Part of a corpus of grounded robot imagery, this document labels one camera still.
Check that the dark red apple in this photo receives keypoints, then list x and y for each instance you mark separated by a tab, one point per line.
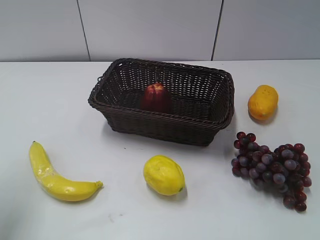
156	98

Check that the dark brown woven basket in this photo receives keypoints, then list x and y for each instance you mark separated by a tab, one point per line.
202	100

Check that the yellow lemon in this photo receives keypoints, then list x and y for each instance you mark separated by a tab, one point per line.
164	175

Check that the orange yellow mango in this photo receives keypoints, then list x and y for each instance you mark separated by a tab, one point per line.
263	103

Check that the yellow banana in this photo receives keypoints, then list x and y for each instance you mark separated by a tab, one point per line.
55	184

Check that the purple grape bunch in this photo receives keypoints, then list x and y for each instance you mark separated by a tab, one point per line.
285	169

